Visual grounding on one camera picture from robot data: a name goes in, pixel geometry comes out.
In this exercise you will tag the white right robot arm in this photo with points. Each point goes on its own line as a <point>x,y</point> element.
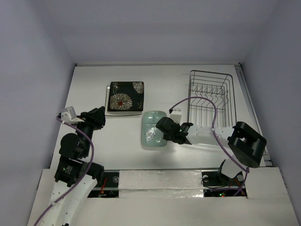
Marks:
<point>243,146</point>

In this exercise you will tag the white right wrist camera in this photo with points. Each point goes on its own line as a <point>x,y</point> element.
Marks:
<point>175,115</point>

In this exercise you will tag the dark plate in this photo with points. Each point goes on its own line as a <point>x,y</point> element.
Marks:
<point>126,96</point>

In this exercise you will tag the light green divided plate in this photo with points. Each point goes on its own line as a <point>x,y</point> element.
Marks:
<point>152,138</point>

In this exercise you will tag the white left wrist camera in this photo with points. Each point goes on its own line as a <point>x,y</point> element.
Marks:
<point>67,115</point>

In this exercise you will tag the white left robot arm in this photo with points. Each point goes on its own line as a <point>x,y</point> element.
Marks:
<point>76,174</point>

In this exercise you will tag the wire dish rack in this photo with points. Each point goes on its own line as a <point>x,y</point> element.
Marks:
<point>211,92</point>

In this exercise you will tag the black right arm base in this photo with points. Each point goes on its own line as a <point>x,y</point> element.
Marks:
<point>216,179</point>

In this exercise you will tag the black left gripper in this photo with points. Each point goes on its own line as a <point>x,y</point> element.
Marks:
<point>95,117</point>

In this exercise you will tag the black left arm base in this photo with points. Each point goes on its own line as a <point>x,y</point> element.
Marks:
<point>111,179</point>

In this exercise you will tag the white foam block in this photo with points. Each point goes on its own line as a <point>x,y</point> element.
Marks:
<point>160,180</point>

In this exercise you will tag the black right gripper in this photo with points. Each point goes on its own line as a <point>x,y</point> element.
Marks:
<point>166,125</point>

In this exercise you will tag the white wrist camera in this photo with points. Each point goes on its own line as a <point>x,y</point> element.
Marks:
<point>175,115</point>
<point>67,115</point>

